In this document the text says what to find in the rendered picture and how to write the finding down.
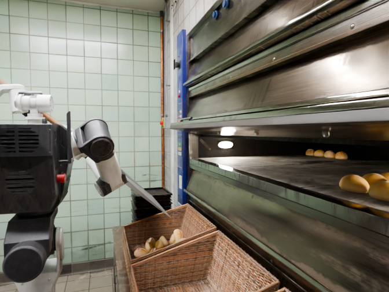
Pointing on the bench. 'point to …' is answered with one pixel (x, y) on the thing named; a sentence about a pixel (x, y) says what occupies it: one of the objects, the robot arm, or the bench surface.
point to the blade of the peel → (143, 193)
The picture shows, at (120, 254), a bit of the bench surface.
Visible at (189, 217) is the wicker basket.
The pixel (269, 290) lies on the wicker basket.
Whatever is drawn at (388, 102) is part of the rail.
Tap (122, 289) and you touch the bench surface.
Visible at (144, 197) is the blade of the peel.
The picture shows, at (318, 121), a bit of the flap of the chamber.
